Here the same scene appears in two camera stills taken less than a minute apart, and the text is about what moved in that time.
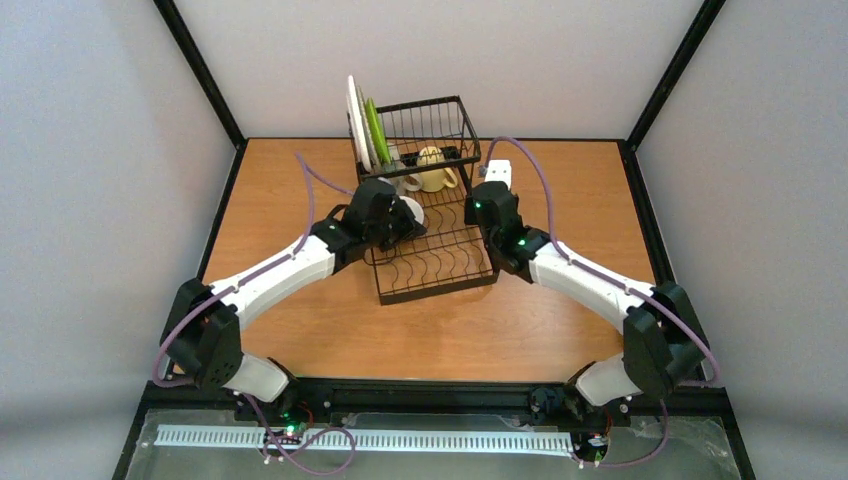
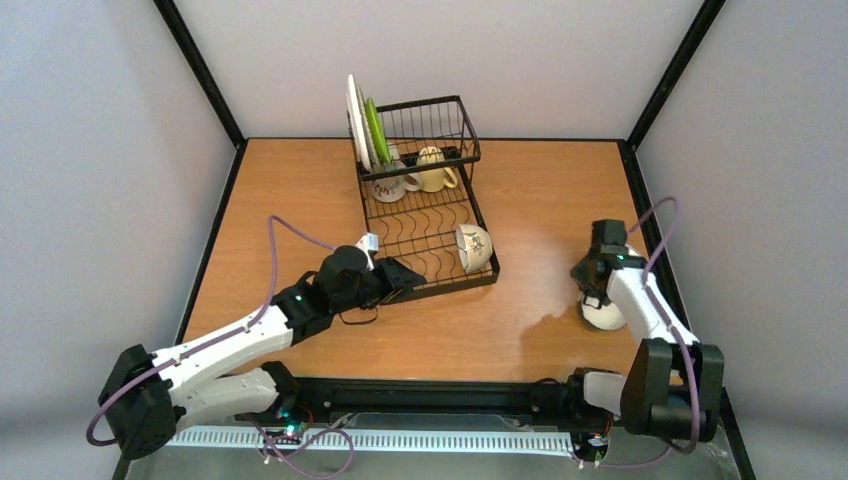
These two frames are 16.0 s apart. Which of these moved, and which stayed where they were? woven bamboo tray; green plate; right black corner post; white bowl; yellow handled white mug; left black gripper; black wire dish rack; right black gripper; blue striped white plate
Moved: white bowl; left black gripper; right black gripper
Stayed: right black corner post; blue striped white plate; woven bamboo tray; green plate; black wire dish rack; yellow handled white mug
